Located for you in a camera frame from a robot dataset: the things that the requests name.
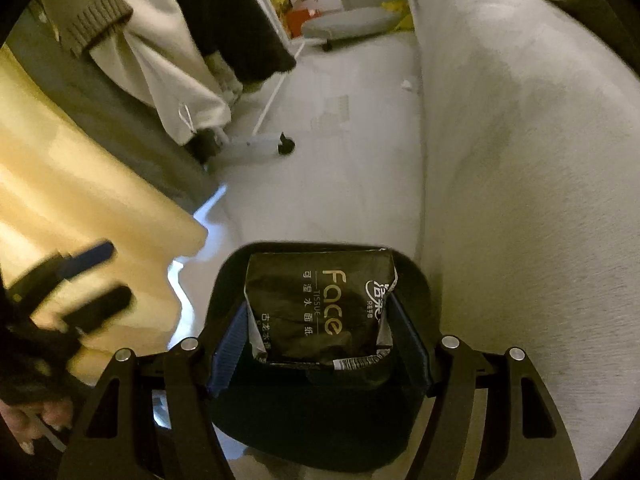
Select yellow curtain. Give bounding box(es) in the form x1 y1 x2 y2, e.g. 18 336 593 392
0 45 208 376

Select white clothes rack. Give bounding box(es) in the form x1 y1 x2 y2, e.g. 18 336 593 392
200 40 307 163

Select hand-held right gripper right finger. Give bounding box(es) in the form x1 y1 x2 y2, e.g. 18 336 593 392
387 290 584 480

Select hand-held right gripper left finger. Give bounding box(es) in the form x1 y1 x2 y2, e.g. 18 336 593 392
56 304 252 480

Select yellow bag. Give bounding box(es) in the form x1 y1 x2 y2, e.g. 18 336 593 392
381 0 415 32

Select black hanging garment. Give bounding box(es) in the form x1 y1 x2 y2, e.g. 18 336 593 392
177 0 298 86

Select grey bed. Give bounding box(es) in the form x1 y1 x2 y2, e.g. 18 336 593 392
397 0 640 480

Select black tissue packet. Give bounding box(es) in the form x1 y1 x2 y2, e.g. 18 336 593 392
245 247 399 370

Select person's left hand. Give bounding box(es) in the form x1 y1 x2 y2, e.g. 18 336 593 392
0 399 76 457

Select orange box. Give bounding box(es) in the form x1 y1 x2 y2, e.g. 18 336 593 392
285 7 321 38

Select white drawstring garment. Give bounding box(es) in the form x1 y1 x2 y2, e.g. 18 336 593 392
92 0 234 147

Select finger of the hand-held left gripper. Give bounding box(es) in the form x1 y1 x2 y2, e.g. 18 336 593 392
10 241 117 306
30 285 135 337

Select olive knit sweater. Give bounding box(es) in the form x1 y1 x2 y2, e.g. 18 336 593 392
30 0 136 58

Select grey fuzzy garment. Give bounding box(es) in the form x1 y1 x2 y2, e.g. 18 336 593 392
206 51 245 107

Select white thin stick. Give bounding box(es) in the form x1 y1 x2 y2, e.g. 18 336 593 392
30 410 67 453

